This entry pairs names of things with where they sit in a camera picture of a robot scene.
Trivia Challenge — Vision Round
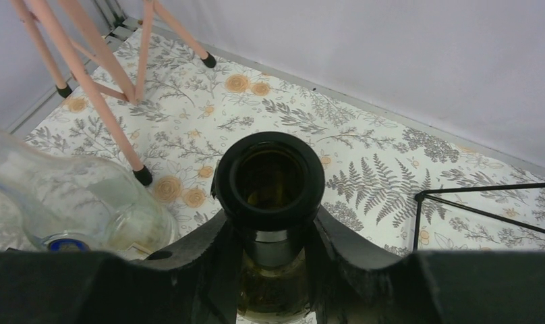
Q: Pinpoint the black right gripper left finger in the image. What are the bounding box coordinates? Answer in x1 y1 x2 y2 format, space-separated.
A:
0 213 242 323

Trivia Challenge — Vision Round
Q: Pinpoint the pink music stand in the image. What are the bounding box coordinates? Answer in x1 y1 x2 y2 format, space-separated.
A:
11 0 217 186

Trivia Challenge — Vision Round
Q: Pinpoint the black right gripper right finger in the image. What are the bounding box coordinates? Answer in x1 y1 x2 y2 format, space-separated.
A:
306 209 545 323

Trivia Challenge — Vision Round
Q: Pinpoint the clear bottle blue gold emblem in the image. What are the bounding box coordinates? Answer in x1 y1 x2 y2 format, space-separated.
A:
0 130 178 259

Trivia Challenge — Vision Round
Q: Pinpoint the dark green wine bottle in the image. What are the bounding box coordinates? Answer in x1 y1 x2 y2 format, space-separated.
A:
211 132 324 323

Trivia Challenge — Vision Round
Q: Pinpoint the black wire wine rack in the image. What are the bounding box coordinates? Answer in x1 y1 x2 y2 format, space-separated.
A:
411 182 545 252

